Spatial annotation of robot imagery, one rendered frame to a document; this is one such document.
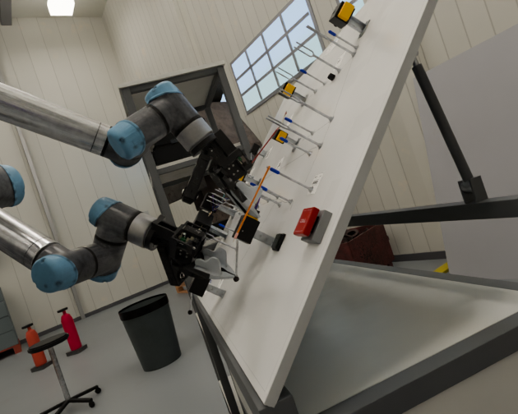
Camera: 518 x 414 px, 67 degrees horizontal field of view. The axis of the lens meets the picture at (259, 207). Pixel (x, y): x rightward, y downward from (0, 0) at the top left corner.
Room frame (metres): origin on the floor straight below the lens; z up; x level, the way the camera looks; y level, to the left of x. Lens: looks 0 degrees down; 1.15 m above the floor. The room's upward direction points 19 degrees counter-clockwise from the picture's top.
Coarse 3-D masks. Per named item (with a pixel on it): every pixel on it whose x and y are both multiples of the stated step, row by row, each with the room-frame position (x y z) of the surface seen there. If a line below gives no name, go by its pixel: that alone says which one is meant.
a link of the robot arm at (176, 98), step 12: (168, 84) 0.85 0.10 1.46; (156, 96) 0.84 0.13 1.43; (168, 96) 0.84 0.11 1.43; (180, 96) 0.85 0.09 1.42; (168, 108) 0.83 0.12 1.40; (180, 108) 0.84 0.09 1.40; (192, 108) 0.86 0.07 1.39; (168, 120) 0.83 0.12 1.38; (180, 120) 0.84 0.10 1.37; (192, 120) 0.85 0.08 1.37; (180, 132) 0.90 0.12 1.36
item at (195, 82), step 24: (168, 72) 1.79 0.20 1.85; (192, 72) 1.83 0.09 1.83; (216, 72) 1.86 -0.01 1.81; (144, 96) 1.93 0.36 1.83; (192, 96) 2.17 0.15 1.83; (240, 120) 1.86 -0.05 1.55; (240, 144) 1.89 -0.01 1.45; (168, 168) 1.77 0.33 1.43; (192, 168) 2.10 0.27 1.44; (168, 216) 1.75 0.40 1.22; (216, 360) 1.75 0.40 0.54; (240, 408) 1.87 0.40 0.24
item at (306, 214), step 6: (306, 210) 0.67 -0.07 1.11; (312, 210) 0.64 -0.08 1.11; (318, 210) 0.64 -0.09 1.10; (300, 216) 0.68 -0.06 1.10; (306, 216) 0.65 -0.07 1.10; (312, 216) 0.64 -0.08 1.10; (300, 222) 0.67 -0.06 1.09; (306, 222) 0.64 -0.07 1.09; (312, 222) 0.64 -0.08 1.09; (300, 228) 0.65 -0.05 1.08; (306, 228) 0.63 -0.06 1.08; (312, 228) 0.65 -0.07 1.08; (294, 234) 0.67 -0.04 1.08; (300, 234) 0.65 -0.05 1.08; (306, 234) 0.63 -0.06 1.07
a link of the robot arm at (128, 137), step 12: (144, 108) 0.82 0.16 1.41; (156, 108) 0.82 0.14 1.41; (132, 120) 0.80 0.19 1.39; (144, 120) 0.80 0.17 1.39; (156, 120) 0.82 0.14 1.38; (108, 132) 0.80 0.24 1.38; (120, 132) 0.78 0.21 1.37; (132, 132) 0.79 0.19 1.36; (144, 132) 0.80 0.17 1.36; (156, 132) 0.82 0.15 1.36; (168, 132) 0.85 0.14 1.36; (120, 144) 0.78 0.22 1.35; (132, 144) 0.79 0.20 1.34; (144, 144) 0.81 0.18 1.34; (120, 156) 0.83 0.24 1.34; (132, 156) 0.81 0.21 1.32
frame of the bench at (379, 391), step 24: (360, 264) 1.49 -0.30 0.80; (504, 288) 0.85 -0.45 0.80; (480, 336) 0.68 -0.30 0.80; (504, 336) 0.67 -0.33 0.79; (432, 360) 0.66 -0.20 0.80; (456, 360) 0.64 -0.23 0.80; (480, 360) 0.65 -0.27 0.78; (384, 384) 0.63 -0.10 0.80; (408, 384) 0.62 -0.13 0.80; (432, 384) 0.63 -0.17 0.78; (336, 408) 0.61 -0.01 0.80; (360, 408) 0.59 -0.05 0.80; (384, 408) 0.60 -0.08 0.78; (408, 408) 0.61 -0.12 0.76
